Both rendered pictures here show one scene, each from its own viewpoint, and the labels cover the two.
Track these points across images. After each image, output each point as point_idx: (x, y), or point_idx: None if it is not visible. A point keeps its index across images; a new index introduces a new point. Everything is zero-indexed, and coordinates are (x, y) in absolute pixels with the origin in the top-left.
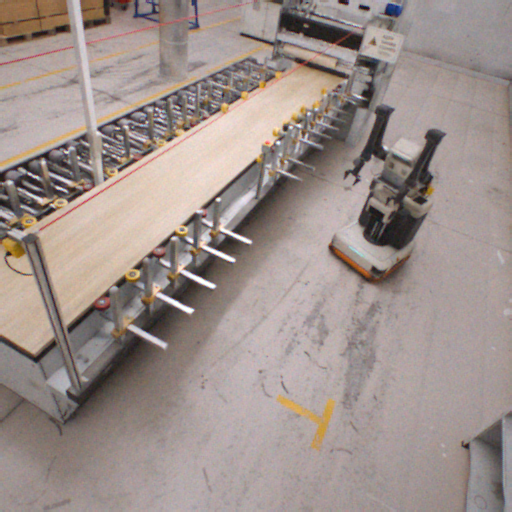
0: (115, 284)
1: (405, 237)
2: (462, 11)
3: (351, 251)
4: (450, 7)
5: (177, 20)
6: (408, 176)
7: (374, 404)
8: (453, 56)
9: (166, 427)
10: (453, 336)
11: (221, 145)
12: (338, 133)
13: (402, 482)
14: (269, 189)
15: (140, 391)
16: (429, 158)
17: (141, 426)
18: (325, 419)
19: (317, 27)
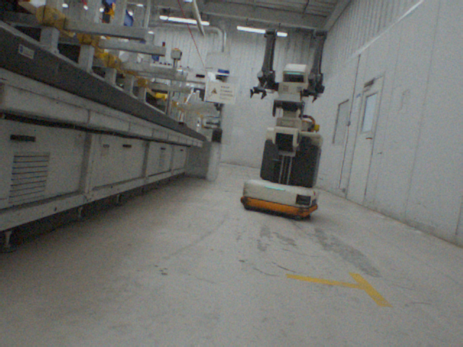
0: (33, 9)
1: (313, 169)
2: (249, 134)
3: (269, 191)
4: (240, 131)
5: None
6: (310, 71)
7: (398, 272)
8: (252, 162)
9: (120, 311)
10: (401, 240)
11: None
12: (197, 172)
13: None
14: (175, 120)
15: (41, 280)
16: (320, 58)
17: (59, 314)
18: (365, 285)
19: None
